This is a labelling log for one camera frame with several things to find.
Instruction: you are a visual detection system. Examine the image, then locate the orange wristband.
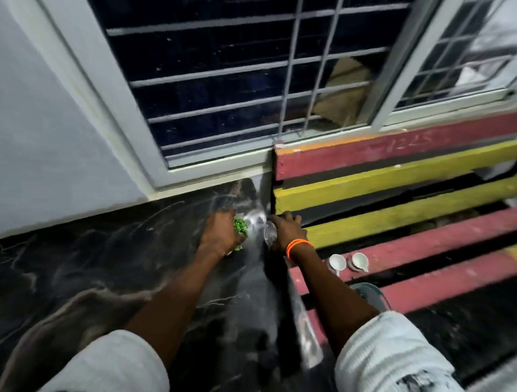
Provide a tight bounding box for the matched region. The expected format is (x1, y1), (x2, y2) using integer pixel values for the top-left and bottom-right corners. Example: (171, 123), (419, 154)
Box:
(285, 239), (315, 258)

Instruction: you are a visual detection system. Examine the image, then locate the person's right hand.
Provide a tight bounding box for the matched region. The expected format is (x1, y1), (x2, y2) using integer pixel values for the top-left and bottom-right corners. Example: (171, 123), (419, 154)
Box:
(268, 211), (310, 256)

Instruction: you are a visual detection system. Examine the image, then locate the person's left hand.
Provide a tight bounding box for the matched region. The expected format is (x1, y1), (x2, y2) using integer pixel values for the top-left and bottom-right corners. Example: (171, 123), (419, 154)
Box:
(199, 208), (246, 260)

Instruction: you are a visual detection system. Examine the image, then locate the steel plate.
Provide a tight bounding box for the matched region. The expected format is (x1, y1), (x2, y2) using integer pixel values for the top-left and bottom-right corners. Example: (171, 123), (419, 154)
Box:
(288, 289), (325, 369)

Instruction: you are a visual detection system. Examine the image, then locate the small steel cup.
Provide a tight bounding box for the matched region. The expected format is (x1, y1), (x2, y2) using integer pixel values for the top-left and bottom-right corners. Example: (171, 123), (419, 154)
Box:
(263, 220), (279, 248)

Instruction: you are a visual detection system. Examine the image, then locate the white shirt sleeve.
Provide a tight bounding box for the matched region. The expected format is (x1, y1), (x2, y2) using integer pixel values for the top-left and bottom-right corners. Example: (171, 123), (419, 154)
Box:
(334, 310), (466, 392)
(38, 329), (171, 392)

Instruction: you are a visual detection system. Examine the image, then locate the person's right forearm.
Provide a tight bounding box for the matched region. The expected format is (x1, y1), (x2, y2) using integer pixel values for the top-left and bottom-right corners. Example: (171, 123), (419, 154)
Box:
(288, 243), (381, 358)

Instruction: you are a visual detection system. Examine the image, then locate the red and yellow wooden rack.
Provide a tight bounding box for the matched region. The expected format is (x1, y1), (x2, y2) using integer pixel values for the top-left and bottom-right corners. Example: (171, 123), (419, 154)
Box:
(273, 110), (517, 348)

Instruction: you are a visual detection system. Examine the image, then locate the white ceramic cup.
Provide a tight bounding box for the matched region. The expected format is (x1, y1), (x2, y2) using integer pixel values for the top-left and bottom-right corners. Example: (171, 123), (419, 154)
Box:
(328, 254), (348, 278)
(348, 252), (370, 273)

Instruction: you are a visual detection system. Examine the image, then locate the white window frame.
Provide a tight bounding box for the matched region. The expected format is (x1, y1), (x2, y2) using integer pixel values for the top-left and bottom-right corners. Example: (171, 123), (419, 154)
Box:
(8, 0), (517, 202)

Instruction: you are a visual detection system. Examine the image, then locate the white left shirt sleeve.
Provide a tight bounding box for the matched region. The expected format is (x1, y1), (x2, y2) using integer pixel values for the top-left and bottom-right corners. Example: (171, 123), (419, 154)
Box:
(38, 329), (171, 392)

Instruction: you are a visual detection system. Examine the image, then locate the white right shirt sleeve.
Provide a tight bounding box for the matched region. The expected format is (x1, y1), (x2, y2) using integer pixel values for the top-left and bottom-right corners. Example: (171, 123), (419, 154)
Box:
(334, 310), (466, 392)

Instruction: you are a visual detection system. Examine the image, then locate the green leafy herbs bunch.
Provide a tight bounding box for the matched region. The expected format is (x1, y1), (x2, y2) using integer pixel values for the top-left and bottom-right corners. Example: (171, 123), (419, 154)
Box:
(233, 217), (249, 253)

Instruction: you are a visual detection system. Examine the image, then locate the person's left forearm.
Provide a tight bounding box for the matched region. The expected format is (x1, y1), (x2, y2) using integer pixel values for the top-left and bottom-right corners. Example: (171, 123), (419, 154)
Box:
(123, 244), (243, 370)

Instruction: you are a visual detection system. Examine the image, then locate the white metal window grille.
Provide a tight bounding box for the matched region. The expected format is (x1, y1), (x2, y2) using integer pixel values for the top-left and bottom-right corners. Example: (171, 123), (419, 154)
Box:
(106, 0), (410, 160)

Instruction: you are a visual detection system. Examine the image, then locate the steel bowl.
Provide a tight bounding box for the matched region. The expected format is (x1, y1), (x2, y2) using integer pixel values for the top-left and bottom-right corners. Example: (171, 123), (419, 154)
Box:
(238, 208), (270, 248)

